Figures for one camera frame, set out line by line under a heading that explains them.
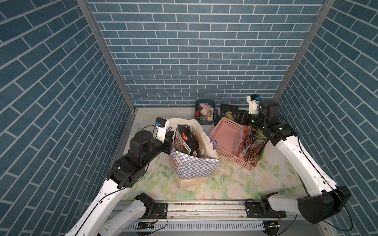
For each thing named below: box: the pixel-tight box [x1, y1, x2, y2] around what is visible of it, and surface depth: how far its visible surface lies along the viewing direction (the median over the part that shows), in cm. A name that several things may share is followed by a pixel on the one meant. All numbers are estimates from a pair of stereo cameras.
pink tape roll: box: [199, 103, 211, 116], surface depth 114 cm
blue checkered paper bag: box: [168, 118, 220, 190], surface depth 70 cm
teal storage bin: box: [194, 98, 217, 126], surface depth 115 cm
